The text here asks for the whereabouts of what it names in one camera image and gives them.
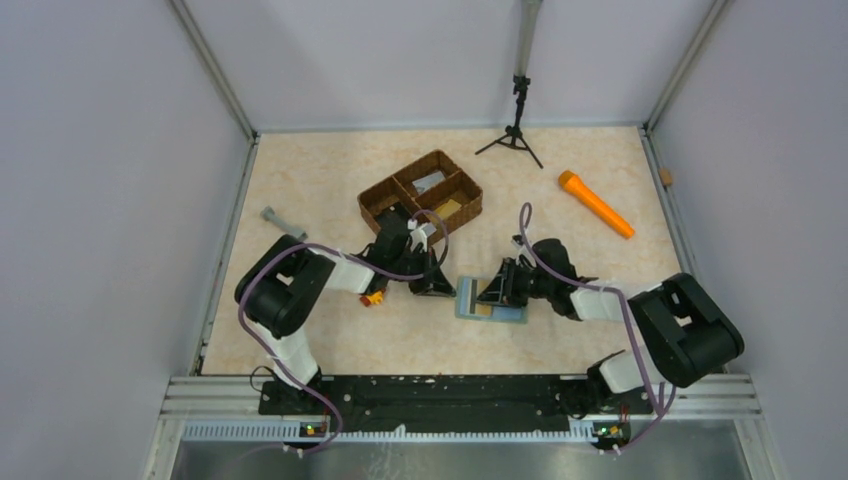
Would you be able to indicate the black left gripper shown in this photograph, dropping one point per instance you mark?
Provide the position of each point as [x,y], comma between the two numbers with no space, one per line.
[434,281]

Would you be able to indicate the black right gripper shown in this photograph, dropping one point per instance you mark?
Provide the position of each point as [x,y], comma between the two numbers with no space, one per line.
[502,289]

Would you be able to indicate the green card holder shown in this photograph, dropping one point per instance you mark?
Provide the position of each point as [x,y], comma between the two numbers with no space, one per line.
[468,306]

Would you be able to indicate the grey striped credit card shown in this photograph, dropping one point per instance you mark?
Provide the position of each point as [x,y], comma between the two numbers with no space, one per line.
[423,184]

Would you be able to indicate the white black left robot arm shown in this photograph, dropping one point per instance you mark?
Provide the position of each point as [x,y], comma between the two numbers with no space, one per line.
[280,290]

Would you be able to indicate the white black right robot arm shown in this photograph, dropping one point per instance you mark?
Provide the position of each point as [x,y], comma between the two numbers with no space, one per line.
[679,331]

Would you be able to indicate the yellow card in basket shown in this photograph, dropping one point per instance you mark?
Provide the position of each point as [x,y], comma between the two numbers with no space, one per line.
[447,208]

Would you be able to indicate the black item in basket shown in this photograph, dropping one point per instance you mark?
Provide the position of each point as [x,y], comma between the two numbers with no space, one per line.
[394,217]

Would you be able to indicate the orange red toy block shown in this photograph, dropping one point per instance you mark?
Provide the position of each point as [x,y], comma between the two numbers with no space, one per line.
[372,299]

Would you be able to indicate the brown wicker divided basket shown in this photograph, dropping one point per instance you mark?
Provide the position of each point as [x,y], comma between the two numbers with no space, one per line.
[397,187]

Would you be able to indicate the orange flashlight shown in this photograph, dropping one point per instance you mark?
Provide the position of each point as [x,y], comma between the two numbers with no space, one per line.
[571,183]

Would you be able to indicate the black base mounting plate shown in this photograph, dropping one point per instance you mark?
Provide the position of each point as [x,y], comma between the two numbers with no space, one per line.
[451,403]

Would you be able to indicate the small wooden block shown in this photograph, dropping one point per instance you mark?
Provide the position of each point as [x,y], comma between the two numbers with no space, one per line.
[665,177]

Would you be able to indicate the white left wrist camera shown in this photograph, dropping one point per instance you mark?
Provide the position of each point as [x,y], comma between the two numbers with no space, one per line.
[419,234]

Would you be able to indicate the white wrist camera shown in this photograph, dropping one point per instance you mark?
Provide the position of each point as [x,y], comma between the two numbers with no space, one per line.
[419,234]
[523,254]

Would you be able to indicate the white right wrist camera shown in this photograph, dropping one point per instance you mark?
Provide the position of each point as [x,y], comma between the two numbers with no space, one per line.
[523,254]

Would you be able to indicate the black camera tripod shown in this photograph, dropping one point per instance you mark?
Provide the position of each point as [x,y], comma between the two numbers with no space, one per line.
[513,137]

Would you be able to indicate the aluminium frame rail front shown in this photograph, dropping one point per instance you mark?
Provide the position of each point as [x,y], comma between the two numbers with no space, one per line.
[226,408]

